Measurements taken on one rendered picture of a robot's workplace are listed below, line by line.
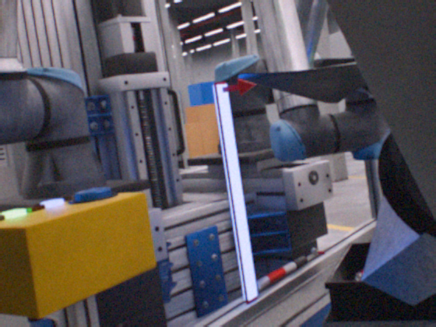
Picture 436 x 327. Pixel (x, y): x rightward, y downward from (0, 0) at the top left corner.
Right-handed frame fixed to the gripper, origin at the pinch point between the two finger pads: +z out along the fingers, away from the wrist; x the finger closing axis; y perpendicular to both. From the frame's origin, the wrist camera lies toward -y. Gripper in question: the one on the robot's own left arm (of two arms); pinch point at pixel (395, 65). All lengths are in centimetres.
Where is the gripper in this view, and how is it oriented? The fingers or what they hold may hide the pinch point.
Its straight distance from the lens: 84.1
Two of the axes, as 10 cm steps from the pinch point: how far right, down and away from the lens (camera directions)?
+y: 10.0, -0.4, 0.8
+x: 0.4, 10.0, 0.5
